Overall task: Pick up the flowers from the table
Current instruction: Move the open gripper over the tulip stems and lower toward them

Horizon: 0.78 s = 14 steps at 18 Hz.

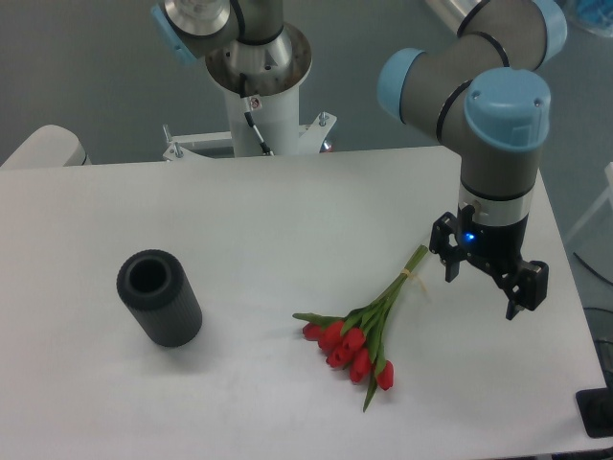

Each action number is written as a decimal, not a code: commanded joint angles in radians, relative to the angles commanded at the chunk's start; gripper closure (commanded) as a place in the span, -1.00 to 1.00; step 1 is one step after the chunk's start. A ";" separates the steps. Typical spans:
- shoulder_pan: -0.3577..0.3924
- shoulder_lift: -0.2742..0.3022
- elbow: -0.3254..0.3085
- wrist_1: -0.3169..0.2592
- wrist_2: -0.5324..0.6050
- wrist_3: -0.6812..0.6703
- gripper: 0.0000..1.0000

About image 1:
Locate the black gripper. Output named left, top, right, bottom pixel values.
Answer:
left=429, top=205, right=549, bottom=320

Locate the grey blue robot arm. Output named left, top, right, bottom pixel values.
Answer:
left=151, top=1, right=567, bottom=318

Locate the red tulip bouquet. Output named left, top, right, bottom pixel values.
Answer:
left=292, top=244, right=428, bottom=411

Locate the black device at table edge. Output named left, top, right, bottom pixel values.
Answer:
left=576, top=388, right=612, bottom=439

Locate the black ribbed cylindrical vase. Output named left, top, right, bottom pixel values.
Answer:
left=116, top=249, right=202, bottom=348

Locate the white rounded chair back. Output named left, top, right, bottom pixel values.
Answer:
left=1, top=125, right=92, bottom=171

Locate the black cable on pedestal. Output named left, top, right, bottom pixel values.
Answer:
left=238, top=71, right=275, bottom=157

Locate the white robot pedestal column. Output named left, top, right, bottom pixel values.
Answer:
left=161, top=23, right=337, bottom=163

